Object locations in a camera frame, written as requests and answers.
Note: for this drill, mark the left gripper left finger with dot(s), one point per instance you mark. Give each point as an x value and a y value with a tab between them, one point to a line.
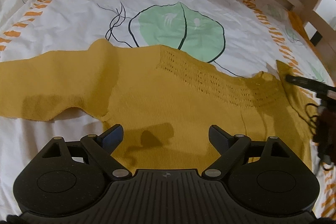
100	148

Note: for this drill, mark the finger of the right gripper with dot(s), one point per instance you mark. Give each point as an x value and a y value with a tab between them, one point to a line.
312	85

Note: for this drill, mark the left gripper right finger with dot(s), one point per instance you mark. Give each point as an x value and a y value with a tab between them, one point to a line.
232	150

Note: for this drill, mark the mustard yellow knit sweater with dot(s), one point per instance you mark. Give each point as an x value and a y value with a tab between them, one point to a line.
164	99

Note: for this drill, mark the orange bed sheet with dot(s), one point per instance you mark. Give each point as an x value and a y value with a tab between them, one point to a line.
297	25

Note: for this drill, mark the white leaf-print duvet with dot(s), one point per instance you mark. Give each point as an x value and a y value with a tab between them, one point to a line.
240	38

